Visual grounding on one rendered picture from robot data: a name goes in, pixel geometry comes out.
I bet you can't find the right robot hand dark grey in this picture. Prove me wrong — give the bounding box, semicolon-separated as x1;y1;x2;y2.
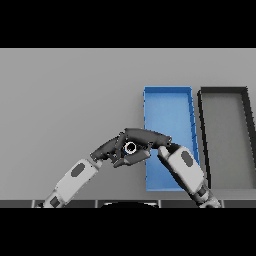
113;127;173;169

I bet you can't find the left robot hand dark grey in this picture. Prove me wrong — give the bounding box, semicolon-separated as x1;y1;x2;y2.
89;132;128;169

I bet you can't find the blue bin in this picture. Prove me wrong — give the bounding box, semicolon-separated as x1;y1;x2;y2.
142;85;201;192

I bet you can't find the dark grey bin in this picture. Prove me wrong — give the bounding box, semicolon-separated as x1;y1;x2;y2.
196;86;256;191

